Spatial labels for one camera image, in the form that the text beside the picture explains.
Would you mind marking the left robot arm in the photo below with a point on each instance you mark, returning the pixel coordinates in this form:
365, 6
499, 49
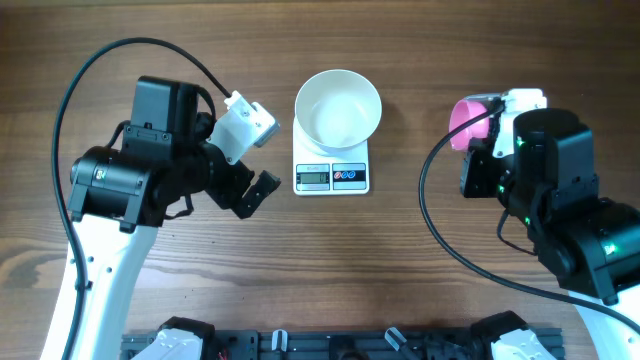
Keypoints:
170, 150

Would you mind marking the white bowl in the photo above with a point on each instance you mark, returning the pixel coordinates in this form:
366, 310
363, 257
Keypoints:
338, 109

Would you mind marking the white digital kitchen scale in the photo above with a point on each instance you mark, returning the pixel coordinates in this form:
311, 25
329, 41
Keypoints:
332, 172

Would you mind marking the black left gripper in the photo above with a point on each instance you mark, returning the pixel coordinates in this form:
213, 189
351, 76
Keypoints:
228, 195

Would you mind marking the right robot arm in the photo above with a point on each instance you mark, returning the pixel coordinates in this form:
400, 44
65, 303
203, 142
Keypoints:
589, 243

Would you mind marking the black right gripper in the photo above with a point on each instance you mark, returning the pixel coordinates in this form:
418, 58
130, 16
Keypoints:
479, 158

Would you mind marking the clear plastic container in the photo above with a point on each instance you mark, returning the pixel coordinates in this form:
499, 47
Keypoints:
484, 97

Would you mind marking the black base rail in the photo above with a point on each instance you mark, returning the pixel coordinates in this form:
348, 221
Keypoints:
500, 336

